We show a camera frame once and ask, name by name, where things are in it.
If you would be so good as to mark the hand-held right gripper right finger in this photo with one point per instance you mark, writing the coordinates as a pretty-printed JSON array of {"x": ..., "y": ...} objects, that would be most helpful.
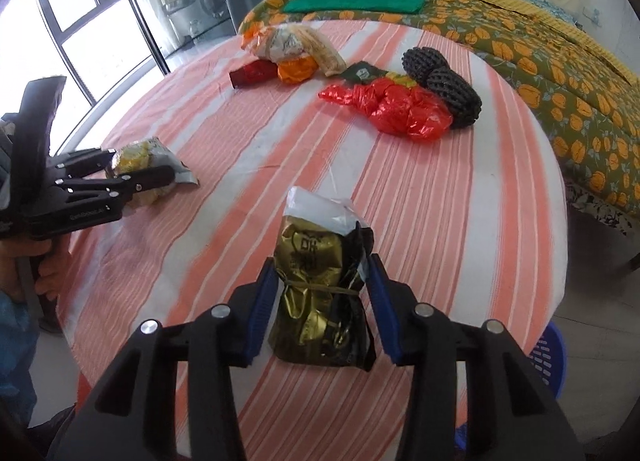
[{"x": 385, "y": 311}]

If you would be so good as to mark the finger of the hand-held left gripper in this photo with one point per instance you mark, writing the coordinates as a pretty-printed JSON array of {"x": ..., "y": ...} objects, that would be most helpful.
[
  {"x": 82, "y": 162},
  {"x": 145, "y": 180}
]

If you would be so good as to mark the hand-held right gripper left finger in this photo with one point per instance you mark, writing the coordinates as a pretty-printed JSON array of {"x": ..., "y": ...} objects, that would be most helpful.
[{"x": 257, "y": 311}]

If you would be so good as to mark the yellow snack packet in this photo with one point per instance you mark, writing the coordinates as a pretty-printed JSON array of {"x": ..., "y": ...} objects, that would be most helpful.
[{"x": 145, "y": 156}]

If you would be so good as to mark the gold black packet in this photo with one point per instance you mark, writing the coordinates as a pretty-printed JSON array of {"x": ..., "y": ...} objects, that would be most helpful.
[{"x": 310, "y": 291}]

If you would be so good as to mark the blue mesh waste basket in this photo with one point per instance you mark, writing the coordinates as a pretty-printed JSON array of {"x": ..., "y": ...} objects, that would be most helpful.
[{"x": 547, "y": 356}]

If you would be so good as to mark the person's left hand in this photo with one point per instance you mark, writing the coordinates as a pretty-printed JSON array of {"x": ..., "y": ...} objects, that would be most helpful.
[{"x": 52, "y": 266}]

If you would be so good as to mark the orange striped tablecloth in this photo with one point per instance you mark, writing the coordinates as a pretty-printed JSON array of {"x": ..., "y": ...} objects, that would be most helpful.
[{"x": 475, "y": 221}]

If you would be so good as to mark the orange wrapper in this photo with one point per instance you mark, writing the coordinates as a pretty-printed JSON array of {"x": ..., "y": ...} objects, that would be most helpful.
[{"x": 295, "y": 70}]

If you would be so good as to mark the red plastic bag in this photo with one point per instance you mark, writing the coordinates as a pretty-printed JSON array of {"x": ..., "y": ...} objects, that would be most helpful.
[{"x": 400, "y": 111}]

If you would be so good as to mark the cream snack packet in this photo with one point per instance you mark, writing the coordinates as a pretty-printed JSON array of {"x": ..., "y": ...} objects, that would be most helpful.
[{"x": 305, "y": 43}]

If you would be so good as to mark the black foam net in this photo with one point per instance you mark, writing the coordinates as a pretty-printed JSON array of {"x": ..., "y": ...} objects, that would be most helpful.
[
  {"x": 457, "y": 98},
  {"x": 425, "y": 63}
]

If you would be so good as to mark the dark green packet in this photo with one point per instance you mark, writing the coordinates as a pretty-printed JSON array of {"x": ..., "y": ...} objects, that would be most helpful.
[{"x": 362, "y": 73}]

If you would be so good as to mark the patterned bed sheet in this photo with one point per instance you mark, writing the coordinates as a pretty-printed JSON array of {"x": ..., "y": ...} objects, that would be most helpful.
[{"x": 600, "y": 206}]

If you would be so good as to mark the folded green cloth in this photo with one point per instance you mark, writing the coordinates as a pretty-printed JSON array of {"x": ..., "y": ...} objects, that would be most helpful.
[{"x": 350, "y": 1}]

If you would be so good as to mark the white wall socket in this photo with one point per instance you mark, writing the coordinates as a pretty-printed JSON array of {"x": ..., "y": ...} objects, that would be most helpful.
[{"x": 595, "y": 16}]

